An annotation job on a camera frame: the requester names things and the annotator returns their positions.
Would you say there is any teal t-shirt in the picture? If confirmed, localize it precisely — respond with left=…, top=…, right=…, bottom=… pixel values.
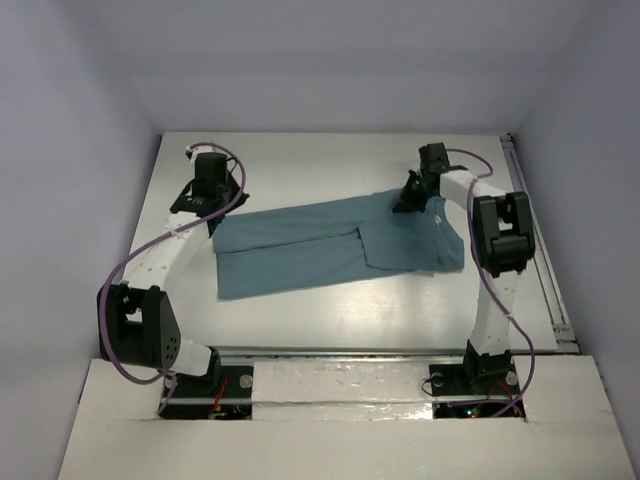
left=213, top=189, right=465, bottom=300

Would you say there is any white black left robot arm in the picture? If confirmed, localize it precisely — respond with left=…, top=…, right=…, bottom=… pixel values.
left=97, top=141, right=248, bottom=395

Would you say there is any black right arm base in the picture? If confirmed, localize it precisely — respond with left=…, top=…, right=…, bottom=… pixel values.
left=421, top=364, right=525, bottom=419

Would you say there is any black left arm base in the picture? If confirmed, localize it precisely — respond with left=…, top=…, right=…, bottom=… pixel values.
left=159, top=364, right=254, bottom=421

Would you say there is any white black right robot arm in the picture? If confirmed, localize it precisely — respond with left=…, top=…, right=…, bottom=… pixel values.
left=393, top=143, right=536, bottom=395

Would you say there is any white foam cover block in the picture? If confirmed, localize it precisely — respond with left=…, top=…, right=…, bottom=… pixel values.
left=251, top=360, right=433, bottom=422

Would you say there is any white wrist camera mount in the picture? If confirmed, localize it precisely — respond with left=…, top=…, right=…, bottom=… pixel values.
left=185, top=145, right=206, bottom=163

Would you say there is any aluminium front rail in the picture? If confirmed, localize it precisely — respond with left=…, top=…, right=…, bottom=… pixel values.
left=217, top=346, right=466, bottom=358

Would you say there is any aluminium rail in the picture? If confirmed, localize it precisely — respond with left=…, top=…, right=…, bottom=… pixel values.
left=500, top=133, right=581, bottom=355
left=217, top=346, right=466, bottom=358

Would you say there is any aluminium right side rail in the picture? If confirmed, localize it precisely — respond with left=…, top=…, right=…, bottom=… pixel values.
left=500, top=133, right=581, bottom=355

